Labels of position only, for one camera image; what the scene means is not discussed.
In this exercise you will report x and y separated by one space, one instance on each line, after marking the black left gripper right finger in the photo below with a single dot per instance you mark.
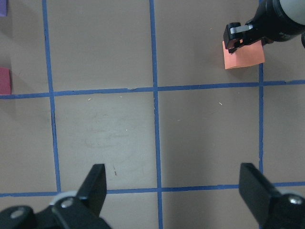
258 193

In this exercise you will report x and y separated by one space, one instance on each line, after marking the orange foam cube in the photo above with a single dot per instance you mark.
246 56

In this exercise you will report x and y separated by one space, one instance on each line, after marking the pink foam cube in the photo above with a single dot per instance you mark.
5 87

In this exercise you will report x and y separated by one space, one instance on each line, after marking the purple foam cube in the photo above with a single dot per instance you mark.
3 8

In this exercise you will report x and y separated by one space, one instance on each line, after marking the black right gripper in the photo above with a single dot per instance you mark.
274 21

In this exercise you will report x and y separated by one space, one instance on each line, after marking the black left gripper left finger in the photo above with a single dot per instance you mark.
93 190

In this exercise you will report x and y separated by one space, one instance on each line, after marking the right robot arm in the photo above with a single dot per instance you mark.
274 21

